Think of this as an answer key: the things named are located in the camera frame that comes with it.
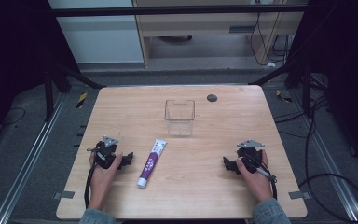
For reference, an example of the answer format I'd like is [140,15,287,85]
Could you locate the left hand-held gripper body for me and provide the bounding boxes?
[87,134,119,171]

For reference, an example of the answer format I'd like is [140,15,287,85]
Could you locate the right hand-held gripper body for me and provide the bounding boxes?
[235,138,267,175]

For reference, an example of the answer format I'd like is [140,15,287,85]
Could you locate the person's left hand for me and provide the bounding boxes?
[88,151,124,213]

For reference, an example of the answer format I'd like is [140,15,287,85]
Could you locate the person's right hand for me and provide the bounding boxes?
[235,149,274,205]

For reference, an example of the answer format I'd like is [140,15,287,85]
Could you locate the purple and white toothpaste tube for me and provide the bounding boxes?
[136,138,168,189]

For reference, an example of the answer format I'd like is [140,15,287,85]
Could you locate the yellow and black tape strip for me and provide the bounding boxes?
[275,89,293,104]
[76,91,89,109]

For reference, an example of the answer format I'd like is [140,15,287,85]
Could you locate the clear plastic container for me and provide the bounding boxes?
[163,99,197,138]

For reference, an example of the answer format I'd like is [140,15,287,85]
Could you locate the black metal stand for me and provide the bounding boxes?
[248,57,327,119]
[41,59,106,123]

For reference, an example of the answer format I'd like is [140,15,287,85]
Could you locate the white cabinet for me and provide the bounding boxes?
[48,0,145,64]

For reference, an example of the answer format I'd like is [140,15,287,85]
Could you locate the light wooden desk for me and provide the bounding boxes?
[131,0,309,68]

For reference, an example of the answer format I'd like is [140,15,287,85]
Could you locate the black horizontal metal bar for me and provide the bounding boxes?
[50,4,309,18]

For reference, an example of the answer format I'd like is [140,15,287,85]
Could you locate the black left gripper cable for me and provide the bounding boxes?
[84,161,98,210]

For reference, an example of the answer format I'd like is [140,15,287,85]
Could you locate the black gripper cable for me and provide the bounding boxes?
[247,154,279,201]
[84,161,98,210]

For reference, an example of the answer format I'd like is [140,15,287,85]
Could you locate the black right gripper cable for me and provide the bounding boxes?
[247,154,279,201]

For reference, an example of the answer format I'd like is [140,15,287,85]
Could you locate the grey metal table bracket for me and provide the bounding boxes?
[53,190,76,200]
[288,190,311,201]

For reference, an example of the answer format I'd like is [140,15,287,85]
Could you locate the aluminium floor rail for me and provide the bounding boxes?
[0,92,68,224]
[290,90,358,223]

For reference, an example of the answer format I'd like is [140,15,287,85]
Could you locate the thin black floor cable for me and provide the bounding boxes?
[0,106,26,129]

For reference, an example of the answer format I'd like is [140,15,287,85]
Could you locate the black hanging desk cables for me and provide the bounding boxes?
[249,12,290,67]

